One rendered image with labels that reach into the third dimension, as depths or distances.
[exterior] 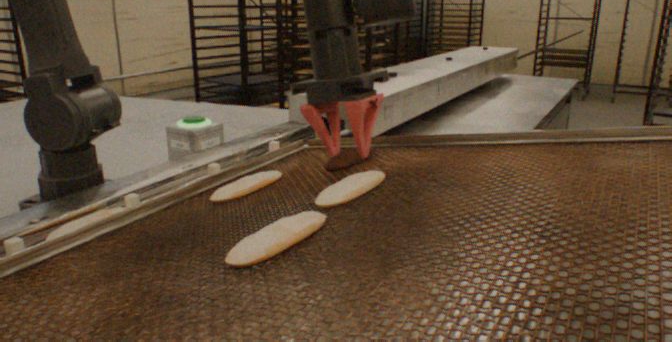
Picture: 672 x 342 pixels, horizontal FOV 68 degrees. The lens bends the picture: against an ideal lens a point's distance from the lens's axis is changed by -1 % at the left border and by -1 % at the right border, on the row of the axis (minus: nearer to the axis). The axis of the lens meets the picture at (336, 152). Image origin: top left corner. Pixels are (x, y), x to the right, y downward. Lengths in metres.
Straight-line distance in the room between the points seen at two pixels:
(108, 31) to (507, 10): 5.08
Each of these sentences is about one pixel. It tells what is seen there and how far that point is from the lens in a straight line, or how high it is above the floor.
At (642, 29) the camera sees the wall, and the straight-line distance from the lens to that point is 7.35.
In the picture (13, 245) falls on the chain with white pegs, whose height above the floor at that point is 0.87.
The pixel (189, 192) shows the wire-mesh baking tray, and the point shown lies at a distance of 0.59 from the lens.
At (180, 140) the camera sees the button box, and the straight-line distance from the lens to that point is 0.87.
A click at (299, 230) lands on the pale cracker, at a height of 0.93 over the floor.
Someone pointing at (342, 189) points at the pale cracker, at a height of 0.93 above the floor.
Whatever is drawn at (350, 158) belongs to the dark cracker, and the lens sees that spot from 0.59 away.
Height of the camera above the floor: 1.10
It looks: 17 degrees down
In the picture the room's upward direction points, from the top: straight up
